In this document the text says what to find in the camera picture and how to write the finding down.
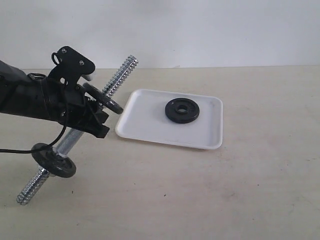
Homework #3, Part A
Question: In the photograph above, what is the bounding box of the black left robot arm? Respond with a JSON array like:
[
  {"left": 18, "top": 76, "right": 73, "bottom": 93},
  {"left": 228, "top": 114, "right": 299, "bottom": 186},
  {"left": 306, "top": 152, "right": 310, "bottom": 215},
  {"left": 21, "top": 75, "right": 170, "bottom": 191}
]
[{"left": 0, "top": 61, "right": 110, "bottom": 139}]

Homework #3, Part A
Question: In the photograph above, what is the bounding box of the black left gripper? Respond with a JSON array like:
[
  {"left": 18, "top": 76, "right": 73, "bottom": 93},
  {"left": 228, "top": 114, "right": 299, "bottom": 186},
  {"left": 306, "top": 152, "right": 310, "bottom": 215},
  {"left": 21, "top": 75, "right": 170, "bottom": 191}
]
[{"left": 37, "top": 74, "right": 110, "bottom": 139}]

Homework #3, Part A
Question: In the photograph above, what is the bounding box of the black weight plate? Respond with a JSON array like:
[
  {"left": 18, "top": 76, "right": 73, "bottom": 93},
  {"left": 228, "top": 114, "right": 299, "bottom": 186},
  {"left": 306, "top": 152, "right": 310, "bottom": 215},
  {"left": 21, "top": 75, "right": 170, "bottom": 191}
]
[{"left": 164, "top": 98, "right": 200, "bottom": 124}]

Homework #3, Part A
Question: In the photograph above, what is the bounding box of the black plate without collar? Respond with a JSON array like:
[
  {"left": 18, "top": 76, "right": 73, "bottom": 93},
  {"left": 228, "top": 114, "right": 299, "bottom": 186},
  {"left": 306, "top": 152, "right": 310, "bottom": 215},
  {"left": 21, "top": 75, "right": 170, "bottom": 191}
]
[{"left": 82, "top": 82, "right": 124, "bottom": 115}]

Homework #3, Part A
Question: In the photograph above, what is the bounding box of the black plate with collar nut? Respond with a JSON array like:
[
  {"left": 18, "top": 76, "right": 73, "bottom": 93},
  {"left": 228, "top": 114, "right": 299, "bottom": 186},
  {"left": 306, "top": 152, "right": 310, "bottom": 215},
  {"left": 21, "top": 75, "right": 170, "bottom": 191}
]
[{"left": 31, "top": 146, "right": 77, "bottom": 178}]

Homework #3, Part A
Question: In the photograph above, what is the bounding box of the white rectangular plastic tray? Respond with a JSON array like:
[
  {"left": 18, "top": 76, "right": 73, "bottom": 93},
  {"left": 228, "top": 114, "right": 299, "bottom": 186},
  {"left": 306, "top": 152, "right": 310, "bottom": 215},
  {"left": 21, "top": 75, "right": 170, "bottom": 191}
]
[{"left": 115, "top": 89, "right": 223, "bottom": 150}]

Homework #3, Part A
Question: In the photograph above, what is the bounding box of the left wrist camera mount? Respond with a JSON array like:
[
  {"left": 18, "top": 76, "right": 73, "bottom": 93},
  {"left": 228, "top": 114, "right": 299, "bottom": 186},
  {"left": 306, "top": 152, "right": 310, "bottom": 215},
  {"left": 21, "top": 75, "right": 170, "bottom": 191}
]
[{"left": 48, "top": 45, "right": 96, "bottom": 90}]

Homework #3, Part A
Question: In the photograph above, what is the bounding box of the chrome threaded dumbbell bar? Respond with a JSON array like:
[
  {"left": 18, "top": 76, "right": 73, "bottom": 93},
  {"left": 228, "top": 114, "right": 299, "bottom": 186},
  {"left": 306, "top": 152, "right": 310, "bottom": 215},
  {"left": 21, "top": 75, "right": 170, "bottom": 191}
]
[{"left": 16, "top": 55, "right": 139, "bottom": 205}]

